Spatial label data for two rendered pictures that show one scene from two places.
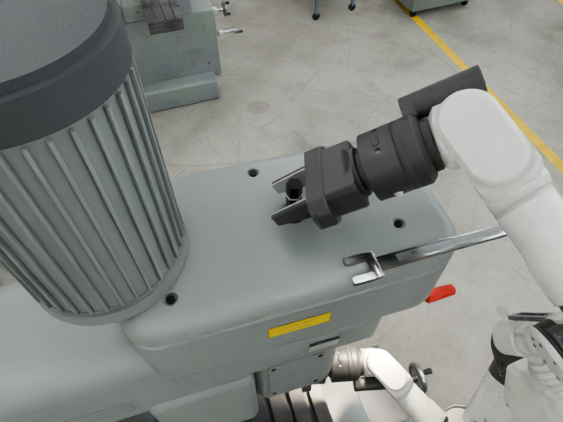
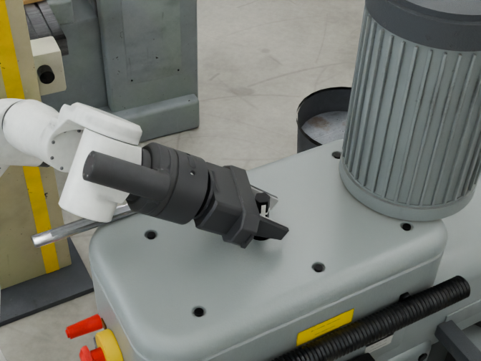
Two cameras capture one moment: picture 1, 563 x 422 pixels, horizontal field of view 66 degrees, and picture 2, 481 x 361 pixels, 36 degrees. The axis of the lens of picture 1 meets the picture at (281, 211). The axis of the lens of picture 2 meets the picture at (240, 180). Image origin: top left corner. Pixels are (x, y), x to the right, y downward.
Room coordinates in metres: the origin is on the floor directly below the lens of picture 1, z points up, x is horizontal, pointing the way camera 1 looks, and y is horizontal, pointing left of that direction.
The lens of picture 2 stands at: (1.06, -0.21, 2.62)
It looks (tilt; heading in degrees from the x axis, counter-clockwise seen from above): 42 degrees down; 167
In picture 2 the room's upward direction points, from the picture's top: 2 degrees clockwise
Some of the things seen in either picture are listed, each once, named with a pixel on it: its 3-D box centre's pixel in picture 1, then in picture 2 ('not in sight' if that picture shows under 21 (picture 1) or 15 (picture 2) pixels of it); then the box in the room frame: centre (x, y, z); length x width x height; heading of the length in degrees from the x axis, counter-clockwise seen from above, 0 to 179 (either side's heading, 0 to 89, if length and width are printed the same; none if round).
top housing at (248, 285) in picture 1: (282, 246); (266, 265); (0.37, 0.00, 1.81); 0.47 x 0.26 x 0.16; 107
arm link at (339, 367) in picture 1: (322, 365); not in sight; (0.38, -0.11, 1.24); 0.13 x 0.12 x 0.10; 3
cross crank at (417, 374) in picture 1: (409, 380); not in sight; (0.52, -0.49, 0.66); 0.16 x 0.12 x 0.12; 107
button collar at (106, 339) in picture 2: not in sight; (109, 351); (0.45, -0.24, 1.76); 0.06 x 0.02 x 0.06; 17
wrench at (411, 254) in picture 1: (434, 248); (119, 212); (0.31, -0.20, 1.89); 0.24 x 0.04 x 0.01; 107
